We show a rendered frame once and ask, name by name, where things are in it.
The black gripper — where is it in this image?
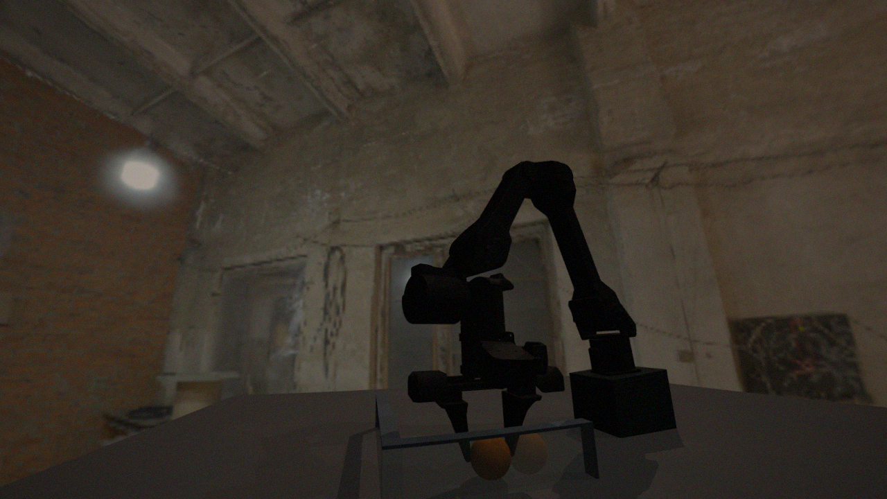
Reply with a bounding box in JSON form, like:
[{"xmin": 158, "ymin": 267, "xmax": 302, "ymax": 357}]
[{"xmin": 408, "ymin": 323, "xmax": 565, "ymax": 433}]

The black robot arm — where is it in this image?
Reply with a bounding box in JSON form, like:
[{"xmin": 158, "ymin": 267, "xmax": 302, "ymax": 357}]
[{"xmin": 402, "ymin": 161, "xmax": 642, "ymax": 389}]

